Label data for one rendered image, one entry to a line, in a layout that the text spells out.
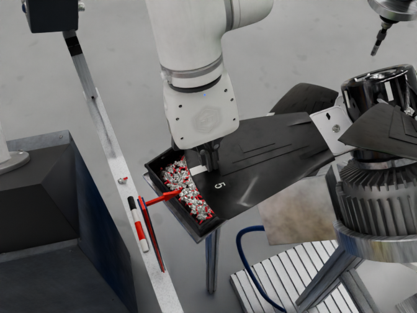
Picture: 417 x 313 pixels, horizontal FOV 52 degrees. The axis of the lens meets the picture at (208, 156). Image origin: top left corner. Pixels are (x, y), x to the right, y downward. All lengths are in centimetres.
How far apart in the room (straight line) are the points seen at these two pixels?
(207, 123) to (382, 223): 33
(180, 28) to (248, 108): 175
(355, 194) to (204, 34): 40
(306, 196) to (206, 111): 32
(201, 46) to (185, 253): 142
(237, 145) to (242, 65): 174
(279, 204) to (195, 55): 42
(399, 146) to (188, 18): 27
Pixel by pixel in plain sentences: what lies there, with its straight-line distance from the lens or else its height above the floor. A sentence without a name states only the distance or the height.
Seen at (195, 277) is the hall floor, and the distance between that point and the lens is 184.
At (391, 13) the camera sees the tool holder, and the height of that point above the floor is 145.
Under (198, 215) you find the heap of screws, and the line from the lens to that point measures 101.
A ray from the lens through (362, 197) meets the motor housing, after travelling 76.
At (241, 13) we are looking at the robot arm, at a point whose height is 143.
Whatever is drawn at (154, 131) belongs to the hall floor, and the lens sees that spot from 217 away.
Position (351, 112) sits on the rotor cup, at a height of 119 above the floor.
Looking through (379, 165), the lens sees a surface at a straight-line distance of 76.
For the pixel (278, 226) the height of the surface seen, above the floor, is 97.
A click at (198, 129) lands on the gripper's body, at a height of 127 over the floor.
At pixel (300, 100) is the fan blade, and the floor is 102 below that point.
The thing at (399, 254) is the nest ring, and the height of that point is 112.
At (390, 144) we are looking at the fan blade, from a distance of 47.
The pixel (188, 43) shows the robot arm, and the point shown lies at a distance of 52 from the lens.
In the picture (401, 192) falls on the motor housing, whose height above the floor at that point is 117.
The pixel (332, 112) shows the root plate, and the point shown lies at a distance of 77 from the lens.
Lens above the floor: 177
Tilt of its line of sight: 59 degrees down
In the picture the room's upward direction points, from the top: straight up
